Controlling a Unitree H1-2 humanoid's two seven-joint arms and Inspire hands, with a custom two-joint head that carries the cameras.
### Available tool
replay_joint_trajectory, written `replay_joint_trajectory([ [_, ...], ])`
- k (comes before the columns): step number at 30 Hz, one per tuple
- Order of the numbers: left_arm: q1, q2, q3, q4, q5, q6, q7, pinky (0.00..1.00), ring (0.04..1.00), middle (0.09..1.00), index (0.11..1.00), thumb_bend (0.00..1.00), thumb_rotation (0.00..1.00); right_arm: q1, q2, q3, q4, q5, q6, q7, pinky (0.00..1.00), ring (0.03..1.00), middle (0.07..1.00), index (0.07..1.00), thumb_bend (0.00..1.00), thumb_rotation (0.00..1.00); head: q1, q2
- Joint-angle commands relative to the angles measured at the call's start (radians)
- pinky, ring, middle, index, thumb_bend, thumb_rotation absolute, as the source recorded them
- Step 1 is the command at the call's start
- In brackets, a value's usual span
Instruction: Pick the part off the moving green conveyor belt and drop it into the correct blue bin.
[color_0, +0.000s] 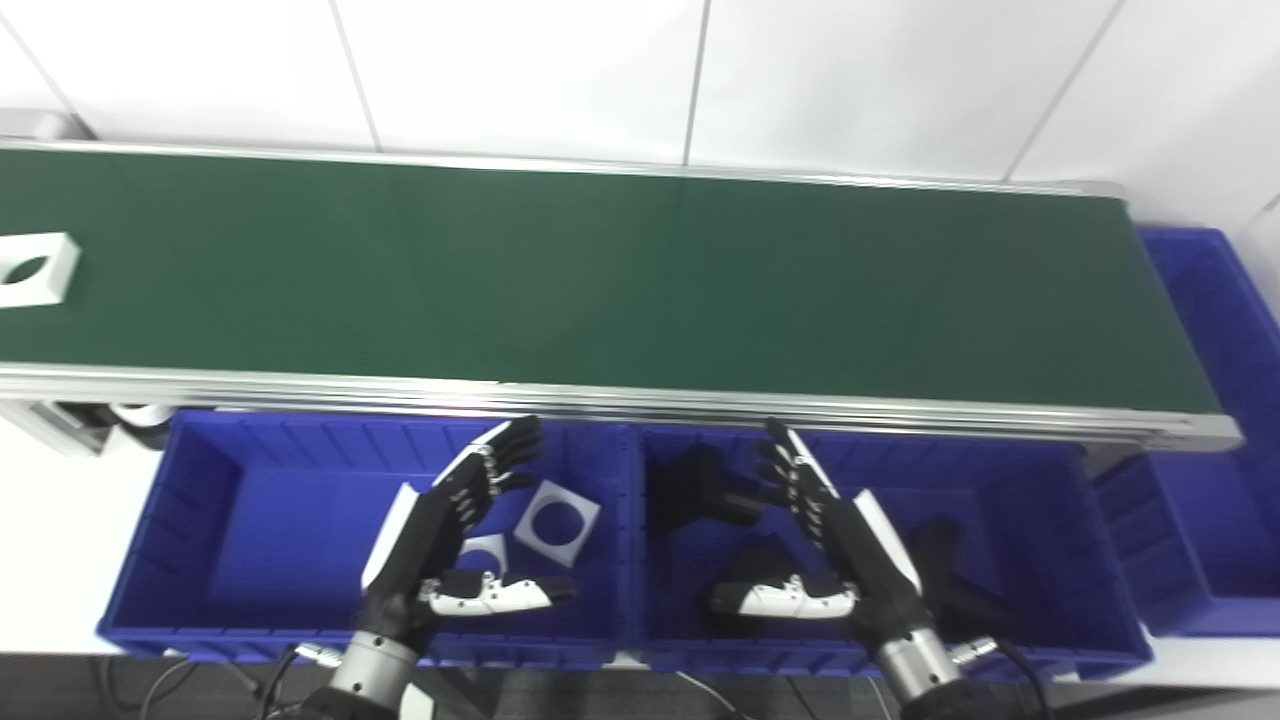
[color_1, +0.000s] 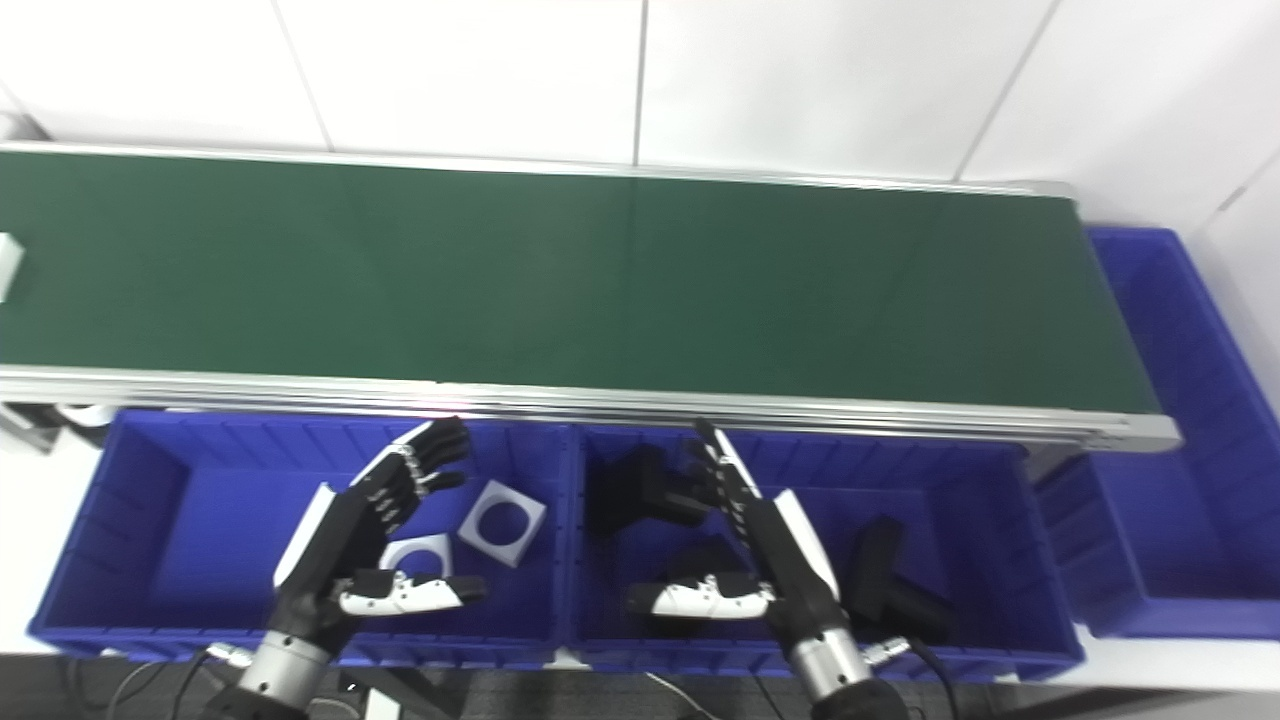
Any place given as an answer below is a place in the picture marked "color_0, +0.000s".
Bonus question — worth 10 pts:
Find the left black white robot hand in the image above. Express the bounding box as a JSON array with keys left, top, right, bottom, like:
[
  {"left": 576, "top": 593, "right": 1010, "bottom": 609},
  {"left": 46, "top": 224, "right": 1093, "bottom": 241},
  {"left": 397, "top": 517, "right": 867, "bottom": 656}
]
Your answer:
[{"left": 360, "top": 415, "right": 579, "bottom": 651}]

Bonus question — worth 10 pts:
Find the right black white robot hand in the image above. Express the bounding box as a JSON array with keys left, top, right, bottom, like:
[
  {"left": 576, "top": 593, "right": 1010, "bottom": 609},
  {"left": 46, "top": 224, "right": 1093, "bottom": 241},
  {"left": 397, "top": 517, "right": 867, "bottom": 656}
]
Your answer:
[{"left": 712, "top": 418, "right": 926, "bottom": 656}]

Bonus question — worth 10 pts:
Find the white square part with hole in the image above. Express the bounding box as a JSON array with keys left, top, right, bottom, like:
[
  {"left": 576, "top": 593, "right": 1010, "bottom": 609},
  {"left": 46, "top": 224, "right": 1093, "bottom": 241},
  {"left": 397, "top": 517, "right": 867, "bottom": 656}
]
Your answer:
[
  {"left": 460, "top": 535, "right": 509, "bottom": 579},
  {"left": 0, "top": 232, "right": 81, "bottom": 309},
  {"left": 513, "top": 480, "right": 601, "bottom": 566}
]

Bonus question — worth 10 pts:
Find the blue plastic bin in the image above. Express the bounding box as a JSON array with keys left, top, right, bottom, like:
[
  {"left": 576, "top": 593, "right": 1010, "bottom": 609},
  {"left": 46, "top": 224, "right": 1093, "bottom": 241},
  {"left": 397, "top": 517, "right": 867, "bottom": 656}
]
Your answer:
[
  {"left": 1095, "top": 227, "right": 1280, "bottom": 638},
  {"left": 97, "top": 408, "right": 641, "bottom": 669},
  {"left": 635, "top": 425, "right": 1153, "bottom": 681}
]

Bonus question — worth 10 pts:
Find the green conveyor belt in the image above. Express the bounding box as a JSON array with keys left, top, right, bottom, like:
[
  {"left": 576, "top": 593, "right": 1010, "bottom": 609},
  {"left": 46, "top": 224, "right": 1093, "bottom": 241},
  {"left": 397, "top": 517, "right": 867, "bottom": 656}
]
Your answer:
[
  {"left": 0, "top": 135, "right": 1244, "bottom": 453},
  {"left": 0, "top": 148, "right": 1223, "bottom": 413}
]

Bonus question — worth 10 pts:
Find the black white conveyor motor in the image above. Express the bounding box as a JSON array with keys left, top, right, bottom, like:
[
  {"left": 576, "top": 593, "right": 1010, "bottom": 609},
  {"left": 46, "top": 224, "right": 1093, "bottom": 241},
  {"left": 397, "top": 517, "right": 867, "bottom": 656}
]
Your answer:
[{"left": 108, "top": 403, "right": 173, "bottom": 451}]

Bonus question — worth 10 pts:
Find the aluminium conveyor leg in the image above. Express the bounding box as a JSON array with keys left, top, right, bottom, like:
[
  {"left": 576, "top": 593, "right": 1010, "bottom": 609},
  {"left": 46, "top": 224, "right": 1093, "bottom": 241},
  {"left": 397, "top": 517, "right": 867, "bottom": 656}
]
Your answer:
[{"left": 0, "top": 400, "right": 111, "bottom": 457}]

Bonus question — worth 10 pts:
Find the grey conveyor end cap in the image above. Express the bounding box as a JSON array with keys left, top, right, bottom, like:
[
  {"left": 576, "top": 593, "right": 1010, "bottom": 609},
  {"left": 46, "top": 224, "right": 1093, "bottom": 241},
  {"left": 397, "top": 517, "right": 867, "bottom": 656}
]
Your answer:
[{"left": 0, "top": 108, "right": 96, "bottom": 142}]

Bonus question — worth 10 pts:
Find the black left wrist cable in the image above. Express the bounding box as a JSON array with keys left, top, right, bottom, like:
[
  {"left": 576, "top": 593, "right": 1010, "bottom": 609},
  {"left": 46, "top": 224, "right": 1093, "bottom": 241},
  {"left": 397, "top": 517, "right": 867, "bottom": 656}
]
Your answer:
[{"left": 255, "top": 645, "right": 346, "bottom": 720}]

